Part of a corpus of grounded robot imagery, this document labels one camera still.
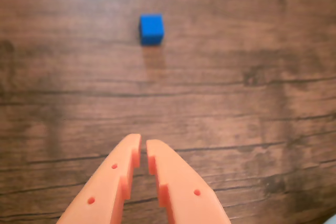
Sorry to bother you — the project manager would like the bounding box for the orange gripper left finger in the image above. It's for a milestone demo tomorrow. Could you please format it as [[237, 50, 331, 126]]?
[[56, 133, 142, 224]]

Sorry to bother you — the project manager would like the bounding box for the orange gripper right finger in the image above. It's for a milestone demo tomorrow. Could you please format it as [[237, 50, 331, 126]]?
[[145, 139, 232, 224]]

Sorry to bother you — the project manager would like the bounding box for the blue cube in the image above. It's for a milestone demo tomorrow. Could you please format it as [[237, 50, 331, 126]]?
[[138, 13, 165, 46]]

